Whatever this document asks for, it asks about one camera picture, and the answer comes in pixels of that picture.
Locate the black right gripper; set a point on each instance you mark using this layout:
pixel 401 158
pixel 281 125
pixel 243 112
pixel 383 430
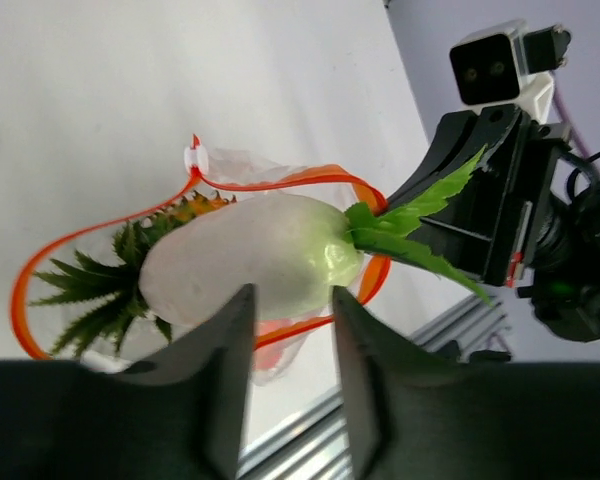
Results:
pixel 490 230

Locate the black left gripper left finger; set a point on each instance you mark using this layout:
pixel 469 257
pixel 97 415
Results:
pixel 176 414

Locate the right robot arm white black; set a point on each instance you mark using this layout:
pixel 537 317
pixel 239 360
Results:
pixel 565 290

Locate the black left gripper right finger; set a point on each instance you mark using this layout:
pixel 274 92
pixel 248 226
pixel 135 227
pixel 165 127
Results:
pixel 412 414

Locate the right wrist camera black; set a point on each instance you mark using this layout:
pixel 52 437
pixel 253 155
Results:
pixel 510 63

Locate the clear zip bag orange zipper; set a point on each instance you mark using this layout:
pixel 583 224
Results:
pixel 230 174

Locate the orange spiky pineapple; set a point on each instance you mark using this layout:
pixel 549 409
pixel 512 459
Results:
pixel 116 287

